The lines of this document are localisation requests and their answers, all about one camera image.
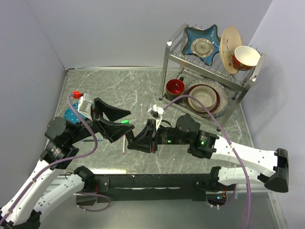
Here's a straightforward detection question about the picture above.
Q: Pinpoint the blue speckled plate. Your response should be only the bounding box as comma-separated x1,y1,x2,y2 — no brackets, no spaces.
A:
184,78,230,117

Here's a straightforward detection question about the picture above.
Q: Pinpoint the steel dish rack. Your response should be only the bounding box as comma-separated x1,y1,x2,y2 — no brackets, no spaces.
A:
159,23,266,126

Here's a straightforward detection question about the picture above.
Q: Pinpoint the blue ballpoint pen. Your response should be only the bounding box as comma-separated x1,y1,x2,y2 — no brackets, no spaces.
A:
82,139,103,142

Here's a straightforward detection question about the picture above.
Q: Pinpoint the teal polka dot plate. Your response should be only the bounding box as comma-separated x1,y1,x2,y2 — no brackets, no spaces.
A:
63,102,88,124

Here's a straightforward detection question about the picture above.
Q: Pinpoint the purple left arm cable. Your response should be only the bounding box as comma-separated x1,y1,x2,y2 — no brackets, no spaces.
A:
0,93,112,222

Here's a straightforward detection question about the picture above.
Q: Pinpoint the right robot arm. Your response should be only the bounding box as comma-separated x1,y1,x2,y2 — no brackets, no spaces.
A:
126,114,289,193

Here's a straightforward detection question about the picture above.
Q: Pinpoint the cream floral plate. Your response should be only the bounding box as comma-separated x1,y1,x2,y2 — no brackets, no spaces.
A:
219,26,243,74

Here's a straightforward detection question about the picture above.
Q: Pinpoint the green pen cap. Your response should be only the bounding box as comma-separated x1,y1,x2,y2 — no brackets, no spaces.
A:
121,120,130,124

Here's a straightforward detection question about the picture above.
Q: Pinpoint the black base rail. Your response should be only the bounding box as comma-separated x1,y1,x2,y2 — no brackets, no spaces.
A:
71,166,239,208

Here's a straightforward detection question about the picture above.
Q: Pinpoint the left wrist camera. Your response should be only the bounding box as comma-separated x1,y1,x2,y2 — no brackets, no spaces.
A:
73,91,93,120

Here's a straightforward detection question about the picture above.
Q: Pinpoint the beige bowl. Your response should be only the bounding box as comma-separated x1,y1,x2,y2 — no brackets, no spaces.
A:
188,85,218,111

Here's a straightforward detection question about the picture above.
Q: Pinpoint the blue star shaped dish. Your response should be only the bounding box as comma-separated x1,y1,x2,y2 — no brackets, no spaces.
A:
182,24,221,66

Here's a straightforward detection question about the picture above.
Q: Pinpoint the black floral mug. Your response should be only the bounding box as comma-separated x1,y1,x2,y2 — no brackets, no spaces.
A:
166,76,185,101

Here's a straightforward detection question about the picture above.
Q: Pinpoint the red white bowl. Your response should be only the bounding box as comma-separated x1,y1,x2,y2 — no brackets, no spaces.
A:
233,46,261,71

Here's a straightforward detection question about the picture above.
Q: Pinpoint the dark red plate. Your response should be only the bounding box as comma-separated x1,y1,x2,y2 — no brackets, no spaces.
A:
185,83,221,115

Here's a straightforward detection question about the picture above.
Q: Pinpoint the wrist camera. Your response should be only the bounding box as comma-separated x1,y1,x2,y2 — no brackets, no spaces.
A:
147,103,164,129
73,91,93,120

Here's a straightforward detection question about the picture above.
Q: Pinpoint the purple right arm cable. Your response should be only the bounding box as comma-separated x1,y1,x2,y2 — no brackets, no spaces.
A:
162,94,253,229

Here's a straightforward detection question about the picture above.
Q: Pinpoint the white pink acrylic marker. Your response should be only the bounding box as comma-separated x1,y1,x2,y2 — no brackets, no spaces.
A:
122,135,126,155

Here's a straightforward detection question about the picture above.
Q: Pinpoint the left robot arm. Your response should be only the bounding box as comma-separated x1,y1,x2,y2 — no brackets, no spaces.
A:
0,93,134,229

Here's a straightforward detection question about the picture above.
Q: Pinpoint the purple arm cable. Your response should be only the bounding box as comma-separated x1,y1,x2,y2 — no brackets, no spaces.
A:
0,93,112,222
162,94,253,229

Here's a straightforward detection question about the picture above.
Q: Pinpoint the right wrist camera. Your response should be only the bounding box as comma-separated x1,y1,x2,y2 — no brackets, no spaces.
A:
147,103,164,129

